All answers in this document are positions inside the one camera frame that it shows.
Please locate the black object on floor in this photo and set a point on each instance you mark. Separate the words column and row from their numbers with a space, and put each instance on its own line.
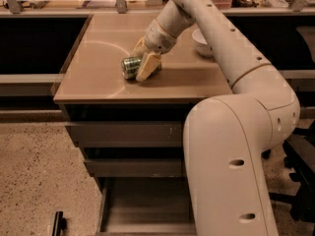
column 60, row 224

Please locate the black office chair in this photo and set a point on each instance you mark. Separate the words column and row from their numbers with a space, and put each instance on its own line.
column 299, row 149

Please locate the middle grey drawer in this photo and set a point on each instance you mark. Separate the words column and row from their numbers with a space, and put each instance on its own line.
column 135, row 167

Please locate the white bowl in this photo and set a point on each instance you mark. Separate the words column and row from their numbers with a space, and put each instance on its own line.
column 201, row 45

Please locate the grey drawer cabinet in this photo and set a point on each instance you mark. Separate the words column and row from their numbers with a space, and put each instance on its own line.
column 93, row 88

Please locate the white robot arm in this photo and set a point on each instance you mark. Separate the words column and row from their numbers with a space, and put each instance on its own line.
column 224, row 136

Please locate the green soda can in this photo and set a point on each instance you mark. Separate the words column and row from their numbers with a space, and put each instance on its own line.
column 130, row 68

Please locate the top grey drawer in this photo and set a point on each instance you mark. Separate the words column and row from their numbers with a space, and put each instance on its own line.
column 125, row 134

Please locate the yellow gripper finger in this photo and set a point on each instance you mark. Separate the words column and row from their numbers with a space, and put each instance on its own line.
column 139, row 49
column 149, row 62

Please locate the open bottom grey drawer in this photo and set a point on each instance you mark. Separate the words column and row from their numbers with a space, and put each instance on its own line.
column 145, row 207

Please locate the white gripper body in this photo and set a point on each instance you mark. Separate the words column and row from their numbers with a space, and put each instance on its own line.
column 158, row 40

